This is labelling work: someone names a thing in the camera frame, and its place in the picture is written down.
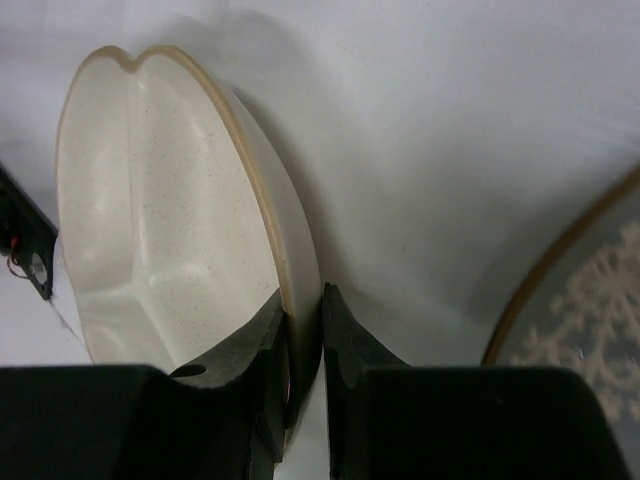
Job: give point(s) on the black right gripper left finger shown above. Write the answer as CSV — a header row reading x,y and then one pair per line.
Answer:
x,y
234,419

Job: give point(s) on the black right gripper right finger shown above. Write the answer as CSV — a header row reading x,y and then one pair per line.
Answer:
x,y
369,400

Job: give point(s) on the cream divided plate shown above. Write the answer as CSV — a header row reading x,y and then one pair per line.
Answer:
x,y
178,219

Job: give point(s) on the grey tree pattern plate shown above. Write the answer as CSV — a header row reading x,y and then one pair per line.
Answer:
x,y
578,307

